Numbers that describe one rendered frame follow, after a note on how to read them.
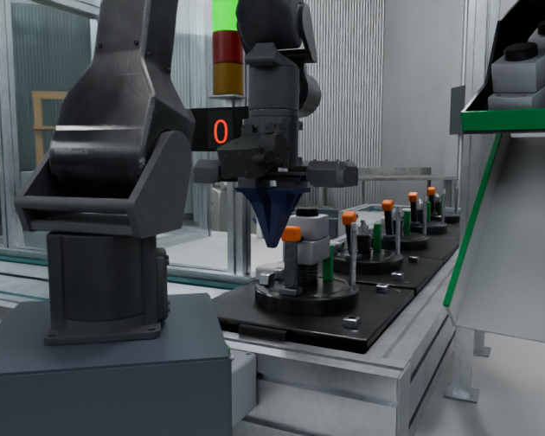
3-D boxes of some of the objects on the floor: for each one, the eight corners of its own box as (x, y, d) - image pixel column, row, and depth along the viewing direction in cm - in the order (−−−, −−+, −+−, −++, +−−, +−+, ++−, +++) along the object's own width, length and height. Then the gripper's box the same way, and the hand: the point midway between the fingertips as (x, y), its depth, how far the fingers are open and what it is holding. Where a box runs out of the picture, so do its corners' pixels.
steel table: (455, 243, 705) (458, 169, 693) (316, 248, 668) (317, 169, 656) (428, 235, 777) (431, 167, 765) (301, 239, 740) (302, 168, 729)
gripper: (361, 111, 60) (357, 250, 62) (218, 115, 68) (217, 238, 70) (343, 105, 55) (339, 259, 56) (189, 111, 63) (189, 244, 65)
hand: (272, 218), depth 63 cm, fingers closed
